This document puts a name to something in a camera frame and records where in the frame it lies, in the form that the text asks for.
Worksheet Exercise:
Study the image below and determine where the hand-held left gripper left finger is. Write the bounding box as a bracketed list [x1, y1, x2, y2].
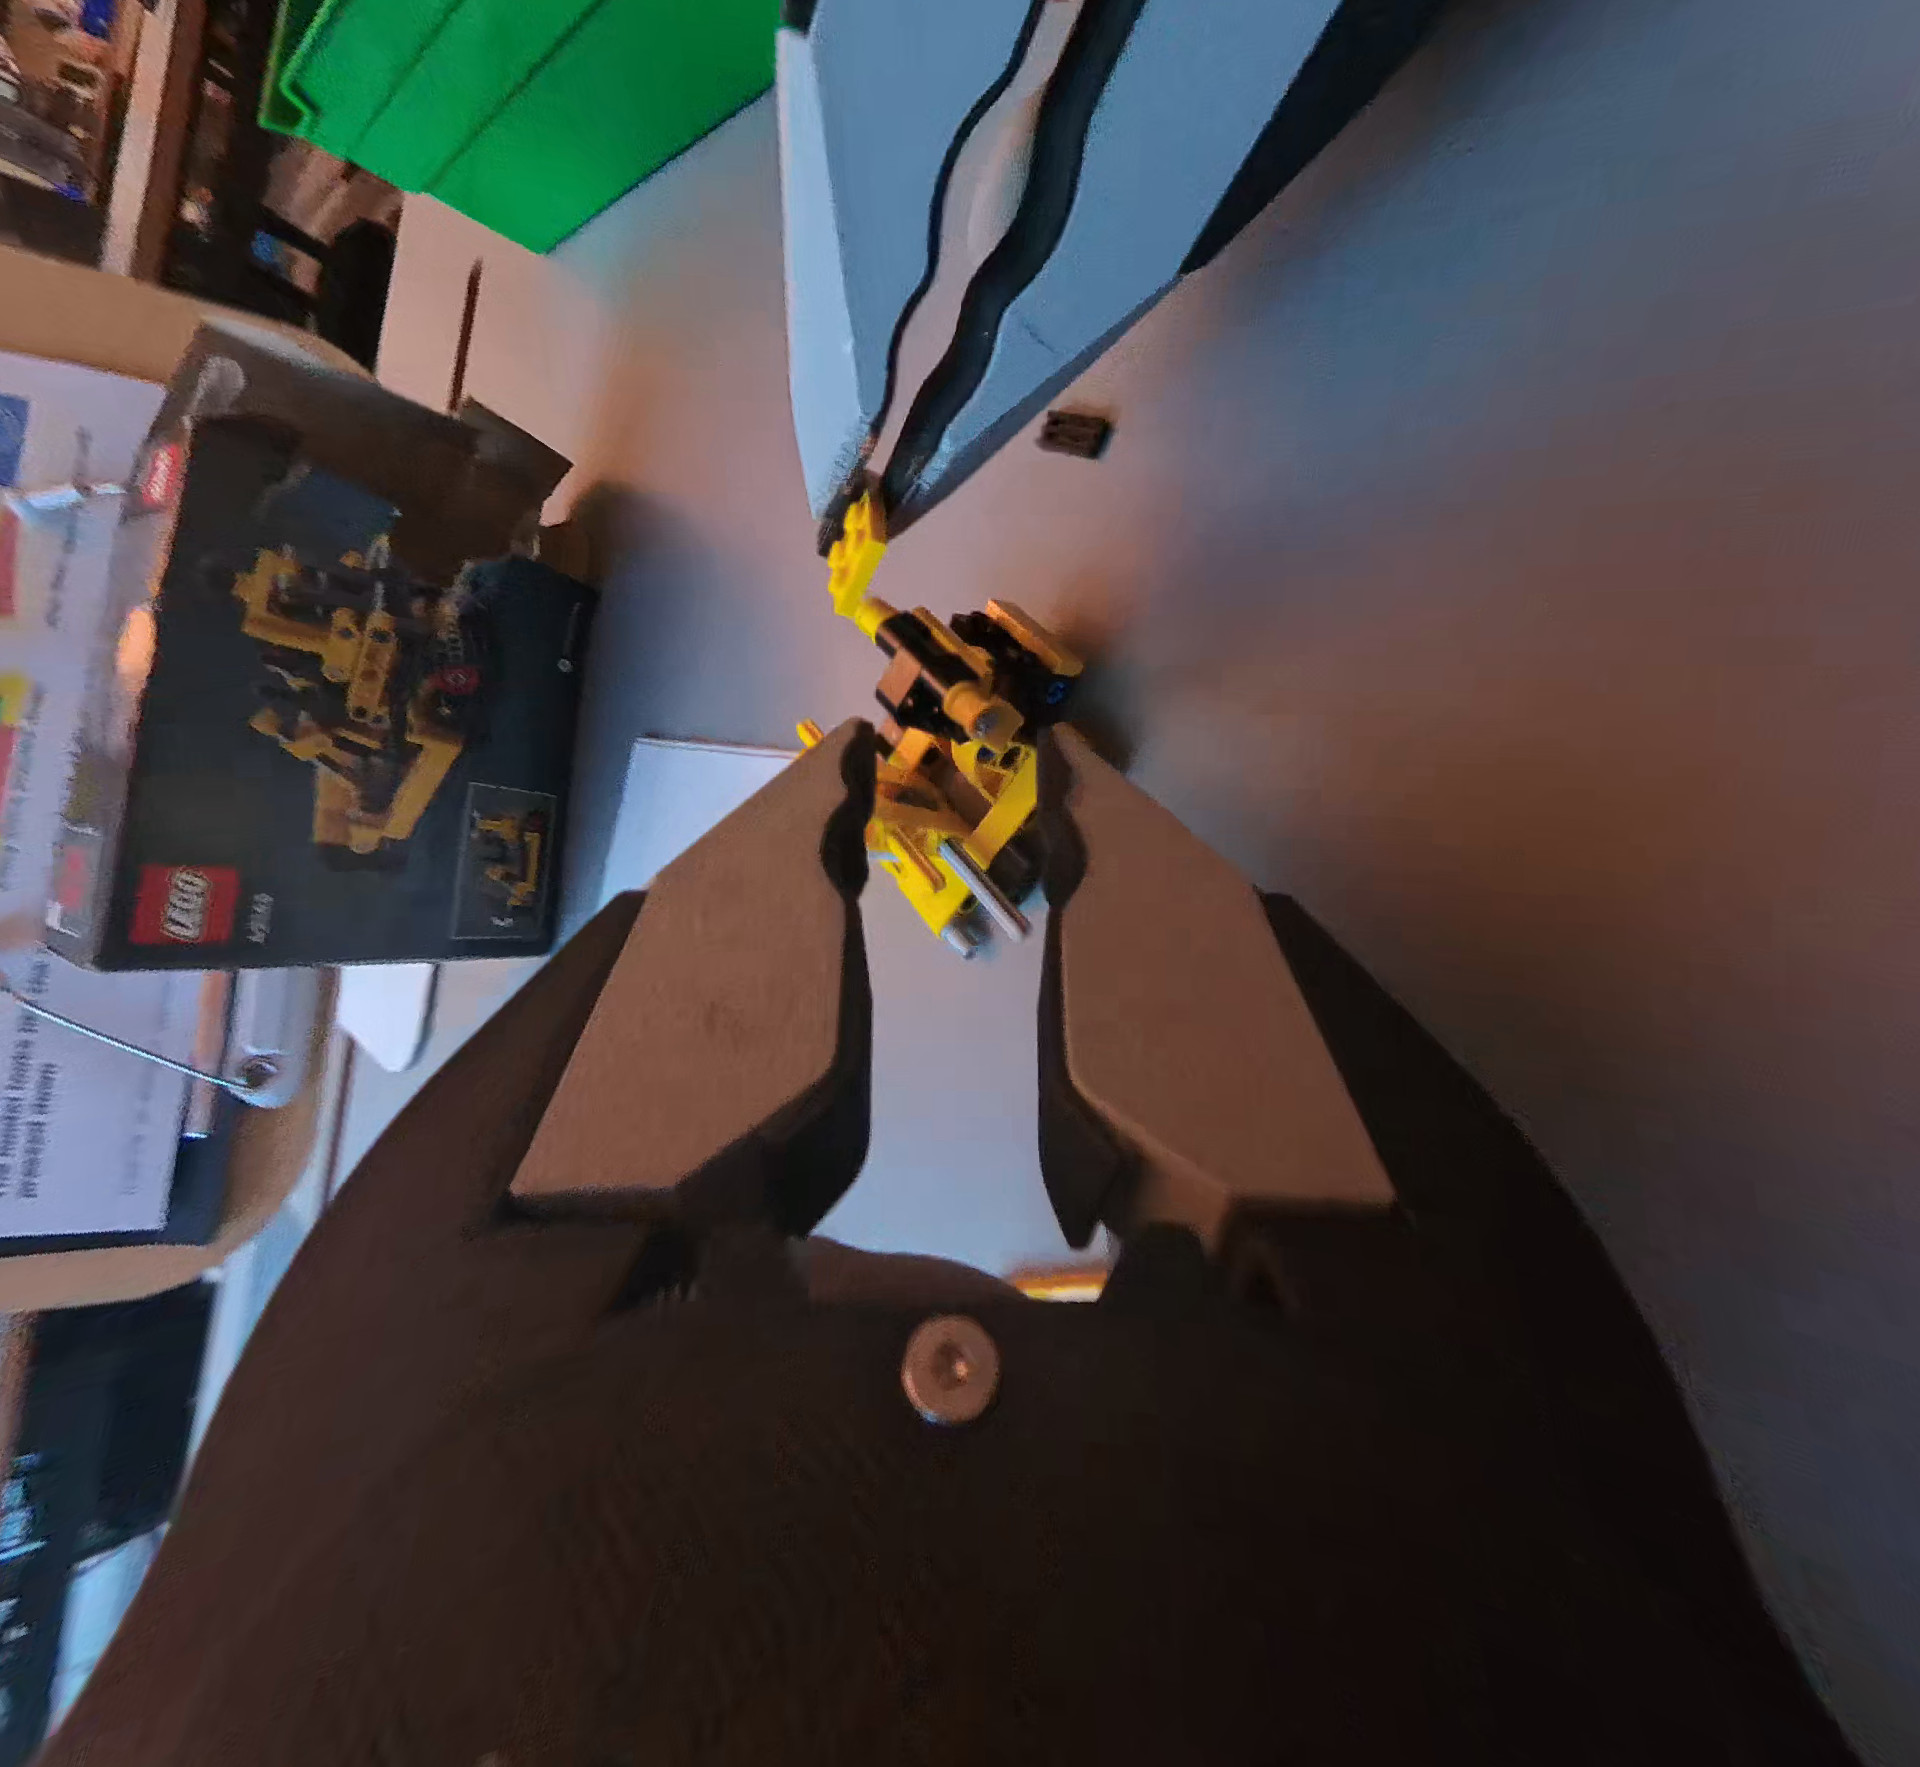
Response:
[510, 717, 876, 1235]

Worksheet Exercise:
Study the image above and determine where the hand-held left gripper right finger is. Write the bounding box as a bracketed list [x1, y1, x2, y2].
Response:
[1036, 724, 1400, 1251]

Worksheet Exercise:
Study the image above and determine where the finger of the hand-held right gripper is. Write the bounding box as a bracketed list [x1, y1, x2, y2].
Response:
[776, 0, 1105, 523]
[883, 0, 1383, 541]

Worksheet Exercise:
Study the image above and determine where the yellow lego vehicle model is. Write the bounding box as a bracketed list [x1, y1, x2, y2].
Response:
[795, 483, 1085, 961]

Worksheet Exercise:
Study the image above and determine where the dark lego set box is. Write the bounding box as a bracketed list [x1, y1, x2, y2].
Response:
[46, 326, 602, 973]

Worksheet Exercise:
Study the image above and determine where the green plastic bin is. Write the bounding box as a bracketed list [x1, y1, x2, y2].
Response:
[259, 0, 785, 256]

